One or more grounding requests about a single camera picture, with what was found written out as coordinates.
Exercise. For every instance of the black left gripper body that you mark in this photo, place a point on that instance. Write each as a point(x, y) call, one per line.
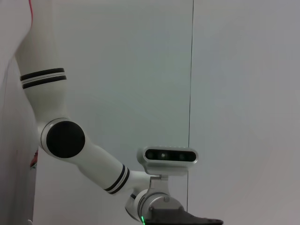
point(168, 218)

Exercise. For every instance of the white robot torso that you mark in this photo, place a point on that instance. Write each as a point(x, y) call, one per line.
point(14, 140)

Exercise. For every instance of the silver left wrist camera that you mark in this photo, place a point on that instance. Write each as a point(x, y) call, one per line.
point(168, 157)

